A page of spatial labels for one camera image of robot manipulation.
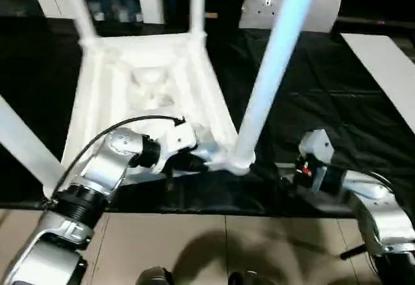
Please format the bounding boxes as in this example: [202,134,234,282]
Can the white plastic table leg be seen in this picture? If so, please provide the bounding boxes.
[189,0,208,39]
[0,95,67,199]
[60,0,99,47]
[231,0,326,175]

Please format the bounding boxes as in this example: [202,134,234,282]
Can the white plastic table top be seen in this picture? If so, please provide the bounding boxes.
[60,31,257,182]

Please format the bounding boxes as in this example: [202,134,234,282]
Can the black stand leg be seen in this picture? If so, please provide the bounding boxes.
[340,245,368,260]

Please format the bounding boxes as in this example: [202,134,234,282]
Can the white flat board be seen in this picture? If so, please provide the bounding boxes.
[341,33,415,127]

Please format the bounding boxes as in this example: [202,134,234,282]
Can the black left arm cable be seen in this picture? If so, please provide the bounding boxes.
[48,115,186,201]

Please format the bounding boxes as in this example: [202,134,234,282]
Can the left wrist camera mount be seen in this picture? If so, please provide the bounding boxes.
[154,121,199,176]

